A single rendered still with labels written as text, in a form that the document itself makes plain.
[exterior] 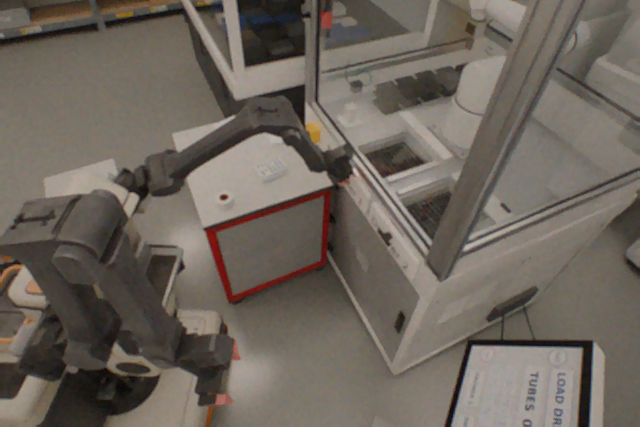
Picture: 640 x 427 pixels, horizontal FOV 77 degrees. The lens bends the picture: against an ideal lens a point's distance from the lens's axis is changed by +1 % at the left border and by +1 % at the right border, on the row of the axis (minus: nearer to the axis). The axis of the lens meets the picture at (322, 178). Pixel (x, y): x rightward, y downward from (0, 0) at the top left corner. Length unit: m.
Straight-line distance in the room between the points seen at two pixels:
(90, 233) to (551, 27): 0.76
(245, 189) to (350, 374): 1.03
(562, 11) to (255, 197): 1.29
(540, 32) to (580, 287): 2.14
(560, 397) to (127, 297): 0.85
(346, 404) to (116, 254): 1.63
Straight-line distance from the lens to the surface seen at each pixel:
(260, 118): 0.93
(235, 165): 1.85
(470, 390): 1.15
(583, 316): 2.69
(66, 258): 0.58
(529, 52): 0.82
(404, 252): 1.38
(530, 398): 1.07
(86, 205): 0.60
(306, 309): 2.26
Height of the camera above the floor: 2.04
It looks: 46 degrees down
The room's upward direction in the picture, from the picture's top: 2 degrees clockwise
